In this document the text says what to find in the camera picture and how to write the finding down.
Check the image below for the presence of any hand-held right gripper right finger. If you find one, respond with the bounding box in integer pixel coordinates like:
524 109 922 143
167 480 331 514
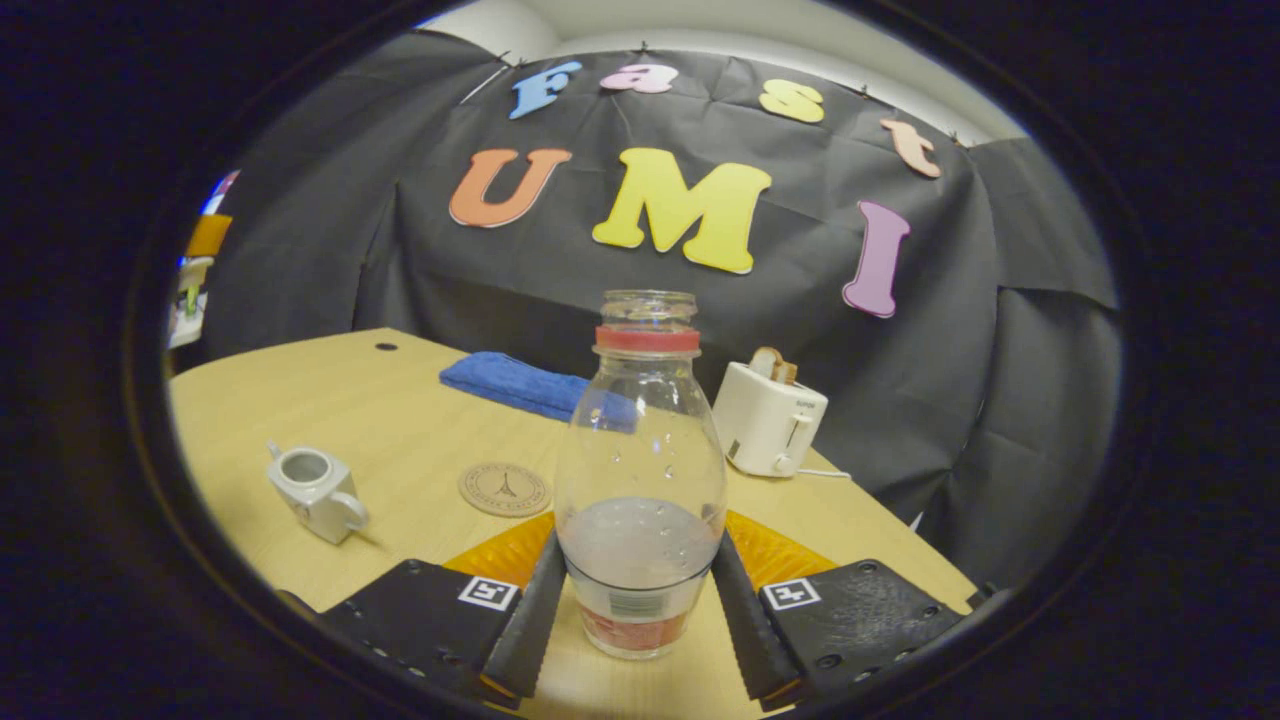
711 510 969 709

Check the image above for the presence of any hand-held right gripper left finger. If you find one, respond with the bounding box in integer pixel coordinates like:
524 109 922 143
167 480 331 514
318 512 569 709

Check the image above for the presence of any round wooden coaster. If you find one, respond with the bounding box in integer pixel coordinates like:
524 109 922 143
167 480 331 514
459 462 553 518

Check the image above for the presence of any clear plastic water bottle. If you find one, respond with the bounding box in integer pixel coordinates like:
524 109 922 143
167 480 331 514
554 290 729 661

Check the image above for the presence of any white ceramic teacup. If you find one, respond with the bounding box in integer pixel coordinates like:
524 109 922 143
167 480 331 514
266 441 371 546

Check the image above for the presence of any computer monitor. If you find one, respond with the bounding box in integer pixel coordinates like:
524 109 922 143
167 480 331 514
200 170 241 216

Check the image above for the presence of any white side table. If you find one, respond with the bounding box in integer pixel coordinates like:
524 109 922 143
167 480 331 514
168 257 217 349

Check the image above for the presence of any white toaster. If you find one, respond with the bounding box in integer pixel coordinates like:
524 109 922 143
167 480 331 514
712 361 830 478

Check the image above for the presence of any blue folded towel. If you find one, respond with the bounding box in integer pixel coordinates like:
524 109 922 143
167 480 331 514
439 351 641 429

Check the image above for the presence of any bread slice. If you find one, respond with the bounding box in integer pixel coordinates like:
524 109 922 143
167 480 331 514
749 346 799 386

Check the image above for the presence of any black backdrop cloth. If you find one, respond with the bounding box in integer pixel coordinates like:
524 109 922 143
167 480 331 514
200 30 1126 593

